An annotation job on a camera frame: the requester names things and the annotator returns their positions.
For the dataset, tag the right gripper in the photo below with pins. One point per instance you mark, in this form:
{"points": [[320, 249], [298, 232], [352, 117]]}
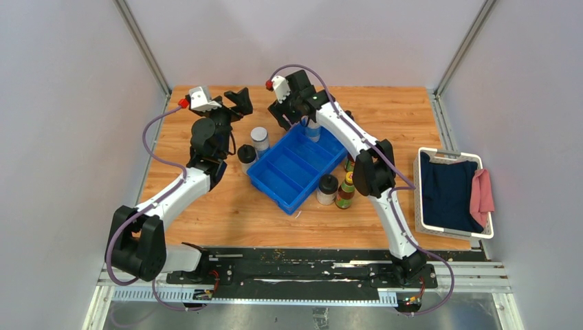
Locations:
{"points": [[278, 110]]}

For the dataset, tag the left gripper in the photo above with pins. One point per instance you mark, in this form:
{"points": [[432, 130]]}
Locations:
{"points": [[242, 108]]}

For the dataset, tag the silver lid blue label jar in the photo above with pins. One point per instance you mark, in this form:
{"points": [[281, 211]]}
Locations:
{"points": [[312, 129]]}

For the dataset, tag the silver lid millet jar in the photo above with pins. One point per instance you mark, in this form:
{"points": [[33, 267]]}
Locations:
{"points": [[260, 140]]}

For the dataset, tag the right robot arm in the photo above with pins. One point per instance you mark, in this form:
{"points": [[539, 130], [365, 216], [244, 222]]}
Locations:
{"points": [[374, 173]]}

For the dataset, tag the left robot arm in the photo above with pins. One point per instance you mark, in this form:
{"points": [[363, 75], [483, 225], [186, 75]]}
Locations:
{"points": [[137, 248]]}

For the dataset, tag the black lid jar left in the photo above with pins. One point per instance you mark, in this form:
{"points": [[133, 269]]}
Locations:
{"points": [[247, 157]]}

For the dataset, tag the black lid jar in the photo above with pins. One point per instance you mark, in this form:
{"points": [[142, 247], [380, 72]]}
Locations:
{"points": [[327, 189], [247, 157]]}

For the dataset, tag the blue divided plastic bin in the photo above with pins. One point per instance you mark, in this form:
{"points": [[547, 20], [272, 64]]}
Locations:
{"points": [[290, 171]]}

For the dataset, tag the black cap soy bottle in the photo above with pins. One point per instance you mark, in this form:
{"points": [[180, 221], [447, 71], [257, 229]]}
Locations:
{"points": [[349, 114]]}

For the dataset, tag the red cap sauce bottle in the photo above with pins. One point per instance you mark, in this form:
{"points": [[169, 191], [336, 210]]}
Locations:
{"points": [[349, 164]]}

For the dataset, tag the black lid jar right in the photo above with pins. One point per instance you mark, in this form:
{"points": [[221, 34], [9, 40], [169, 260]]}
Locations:
{"points": [[327, 189]]}

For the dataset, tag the yellow cap sauce bottle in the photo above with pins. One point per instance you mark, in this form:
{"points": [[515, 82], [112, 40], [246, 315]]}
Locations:
{"points": [[346, 192]]}

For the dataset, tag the white plastic basket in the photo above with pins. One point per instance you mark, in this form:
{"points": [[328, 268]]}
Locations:
{"points": [[445, 157]]}

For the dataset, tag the dark blue cloth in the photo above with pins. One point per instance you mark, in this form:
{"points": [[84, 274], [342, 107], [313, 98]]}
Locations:
{"points": [[446, 192]]}

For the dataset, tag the pink cloth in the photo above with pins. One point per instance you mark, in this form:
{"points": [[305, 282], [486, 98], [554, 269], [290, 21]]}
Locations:
{"points": [[481, 198]]}

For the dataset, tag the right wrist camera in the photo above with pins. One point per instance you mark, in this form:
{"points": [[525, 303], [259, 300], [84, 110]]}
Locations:
{"points": [[281, 88]]}

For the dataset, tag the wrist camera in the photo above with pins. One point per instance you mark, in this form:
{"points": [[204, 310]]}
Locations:
{"points": [[281, 88], [201, 101]]}

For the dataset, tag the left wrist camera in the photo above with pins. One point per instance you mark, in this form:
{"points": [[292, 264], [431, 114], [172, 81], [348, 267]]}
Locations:
{"points": [[201, 101]]}

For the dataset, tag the left aluminium frame post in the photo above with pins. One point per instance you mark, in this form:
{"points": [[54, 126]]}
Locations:
{"points": [[142, 44]]}

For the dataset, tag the aluminium frame post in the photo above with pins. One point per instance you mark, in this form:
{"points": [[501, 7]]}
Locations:
{"points": [[475, 27], [142, 44]]}

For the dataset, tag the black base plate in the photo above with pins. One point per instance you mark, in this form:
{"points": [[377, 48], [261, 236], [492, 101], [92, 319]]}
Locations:
{"points": [[259, 273]]}

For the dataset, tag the right aluminium frame post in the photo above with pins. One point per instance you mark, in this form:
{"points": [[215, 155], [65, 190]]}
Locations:
{"points": [[475, 27]]}

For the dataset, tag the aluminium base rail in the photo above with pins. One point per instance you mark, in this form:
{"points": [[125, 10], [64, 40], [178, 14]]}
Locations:
{"points": [[472, 293]]}

